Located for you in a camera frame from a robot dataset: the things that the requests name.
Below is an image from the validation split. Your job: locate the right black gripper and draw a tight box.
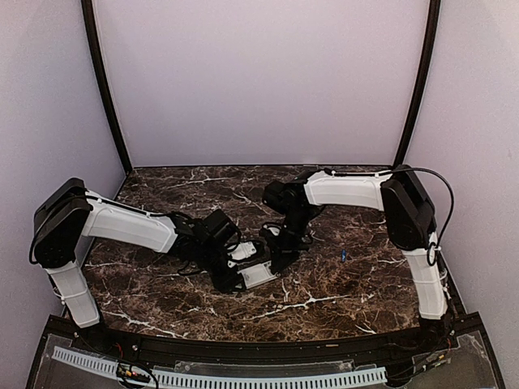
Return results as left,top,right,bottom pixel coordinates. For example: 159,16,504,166
264,205,314,274

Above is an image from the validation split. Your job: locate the white remote control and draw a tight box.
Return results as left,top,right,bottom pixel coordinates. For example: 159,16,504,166
238,261,278,289

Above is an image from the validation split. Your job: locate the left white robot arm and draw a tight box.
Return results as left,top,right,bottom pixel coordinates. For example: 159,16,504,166
29,178,246,353

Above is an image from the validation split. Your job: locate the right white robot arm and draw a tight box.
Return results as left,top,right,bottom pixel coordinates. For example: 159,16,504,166
261,165,448,352

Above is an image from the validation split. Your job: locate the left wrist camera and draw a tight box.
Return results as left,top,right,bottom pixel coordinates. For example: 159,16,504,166
228,239,265,267

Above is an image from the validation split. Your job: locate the black front rail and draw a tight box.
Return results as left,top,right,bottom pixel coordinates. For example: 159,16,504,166
44,314,483,365

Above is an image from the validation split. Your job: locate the white slotted cable duct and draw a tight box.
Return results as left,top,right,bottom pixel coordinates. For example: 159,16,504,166
51,346,387,388

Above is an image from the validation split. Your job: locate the right black frame post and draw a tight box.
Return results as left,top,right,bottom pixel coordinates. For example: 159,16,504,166
392,0,441,167

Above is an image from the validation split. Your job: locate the black frame post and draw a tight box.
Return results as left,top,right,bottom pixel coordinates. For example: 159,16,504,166
392,0,441,167
80,0,133,176

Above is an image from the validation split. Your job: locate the left black frame post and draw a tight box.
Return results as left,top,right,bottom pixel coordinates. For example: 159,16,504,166
80,0,133,176

